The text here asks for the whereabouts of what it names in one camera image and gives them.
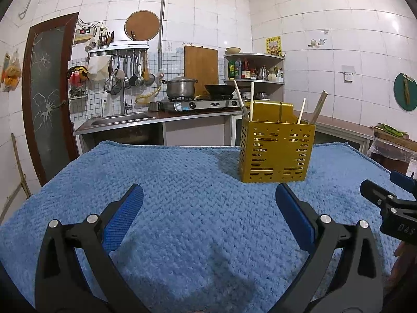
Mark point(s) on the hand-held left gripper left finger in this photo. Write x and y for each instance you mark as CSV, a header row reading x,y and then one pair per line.
x,y
125,215

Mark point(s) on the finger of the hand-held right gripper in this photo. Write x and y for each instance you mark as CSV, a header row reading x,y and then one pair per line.
x,y
378,194
405,184

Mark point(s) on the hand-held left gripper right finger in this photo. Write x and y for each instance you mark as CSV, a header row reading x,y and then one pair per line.
x,y
293,215

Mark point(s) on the yellow slotted utensil holder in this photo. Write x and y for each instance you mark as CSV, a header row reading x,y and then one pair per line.
x,y
277,156

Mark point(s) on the wooden chopstick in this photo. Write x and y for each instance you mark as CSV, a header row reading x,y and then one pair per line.
x,y
321,107
301,111
240,96
316,109

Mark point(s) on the person's right hand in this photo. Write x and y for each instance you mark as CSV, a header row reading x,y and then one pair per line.
x,y
404,254

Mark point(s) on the plastic covered box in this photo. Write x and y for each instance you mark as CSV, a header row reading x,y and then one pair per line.
x,y
391,153

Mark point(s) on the green vegetables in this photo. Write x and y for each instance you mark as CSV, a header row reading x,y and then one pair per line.
x,y
391,130

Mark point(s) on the blue knitted blanket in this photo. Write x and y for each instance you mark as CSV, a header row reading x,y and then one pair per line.
x,y
195,202

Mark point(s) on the green round board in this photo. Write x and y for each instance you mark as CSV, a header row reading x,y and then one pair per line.
x,y
399,91

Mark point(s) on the steel kitchen sink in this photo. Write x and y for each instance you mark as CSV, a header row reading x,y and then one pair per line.
x,y
123,119

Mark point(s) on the counter cabinet doors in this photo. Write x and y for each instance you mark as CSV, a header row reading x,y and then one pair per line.
x,y
195,133

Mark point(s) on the small metal cup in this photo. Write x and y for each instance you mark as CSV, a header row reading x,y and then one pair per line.
x,y
154,107

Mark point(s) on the steel faucet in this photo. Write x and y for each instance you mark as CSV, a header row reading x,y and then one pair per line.
x,y
125,101

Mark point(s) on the wooden stick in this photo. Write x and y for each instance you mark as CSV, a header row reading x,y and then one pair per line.
x,y
19,166

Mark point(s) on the kitchen counter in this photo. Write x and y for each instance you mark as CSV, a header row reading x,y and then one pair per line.
x,y
195,114

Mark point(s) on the metal skimmer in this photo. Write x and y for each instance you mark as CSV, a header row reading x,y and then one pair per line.
x,y
111,86

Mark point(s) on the gas stove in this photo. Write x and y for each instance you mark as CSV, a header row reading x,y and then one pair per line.
x,y
198,105

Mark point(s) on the brown framed glass door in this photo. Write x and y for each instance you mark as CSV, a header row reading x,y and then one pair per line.
x,y
49,104

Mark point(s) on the black ladle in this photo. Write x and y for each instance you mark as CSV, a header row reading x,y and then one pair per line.
x,y
133,80

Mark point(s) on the steel cooking pot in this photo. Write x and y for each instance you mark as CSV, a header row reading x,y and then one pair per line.
x,y
180,88

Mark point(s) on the steel kettle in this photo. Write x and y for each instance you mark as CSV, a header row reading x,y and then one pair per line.
x,y
263,74

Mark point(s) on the black wok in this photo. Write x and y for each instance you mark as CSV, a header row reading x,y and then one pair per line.
x,y
220,89

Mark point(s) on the red and yellow bag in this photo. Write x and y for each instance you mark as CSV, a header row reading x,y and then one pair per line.
x,y
77,73

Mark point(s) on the white plastic bag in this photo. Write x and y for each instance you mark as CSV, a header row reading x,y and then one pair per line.
x,y
97,67

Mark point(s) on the red sauce bottle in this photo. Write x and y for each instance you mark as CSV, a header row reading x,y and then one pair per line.
x,y
246,70

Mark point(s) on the dark sauce bottle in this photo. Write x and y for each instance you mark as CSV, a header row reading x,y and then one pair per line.
x,y
238,70

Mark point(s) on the green bottle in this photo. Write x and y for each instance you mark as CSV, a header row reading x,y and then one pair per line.
x,y
231,71

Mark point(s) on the rectangular wooden cutting board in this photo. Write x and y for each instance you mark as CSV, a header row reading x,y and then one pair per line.
x,y
201,68

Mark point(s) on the pale ceramic bowl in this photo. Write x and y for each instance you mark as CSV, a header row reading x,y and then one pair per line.
x,y
233,51

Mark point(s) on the orange hanging bag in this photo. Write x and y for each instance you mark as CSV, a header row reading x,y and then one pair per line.
x,y
11,75

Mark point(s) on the round wooden board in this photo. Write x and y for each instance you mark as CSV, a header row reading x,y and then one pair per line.
x,y
142,26

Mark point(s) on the corner wall shelf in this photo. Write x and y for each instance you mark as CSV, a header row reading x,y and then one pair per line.
x,y
257,56

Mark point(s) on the metal wall rack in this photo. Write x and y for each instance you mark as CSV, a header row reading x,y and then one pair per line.
x,y
117,48

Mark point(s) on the yellow wall calendar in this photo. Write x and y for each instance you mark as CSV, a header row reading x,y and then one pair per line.
x,y
273,46

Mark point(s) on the wall timer box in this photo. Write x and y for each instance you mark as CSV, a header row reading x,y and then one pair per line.
x,y
83,35

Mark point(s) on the metal wall pipe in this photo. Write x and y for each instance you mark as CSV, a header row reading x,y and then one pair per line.
x,y
163,22

